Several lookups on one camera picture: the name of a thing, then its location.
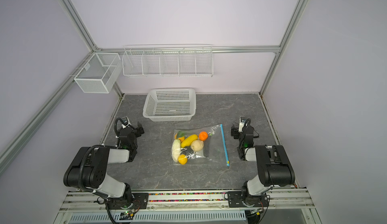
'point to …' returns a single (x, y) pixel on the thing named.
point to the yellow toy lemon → (182, 160)
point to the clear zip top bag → (205, 146)
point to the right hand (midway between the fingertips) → (242, 126)
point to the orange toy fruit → (203, 135)
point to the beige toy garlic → (197, 145)
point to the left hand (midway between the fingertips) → (132, 125)
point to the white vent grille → (235, 216)
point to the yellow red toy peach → (181, 135)
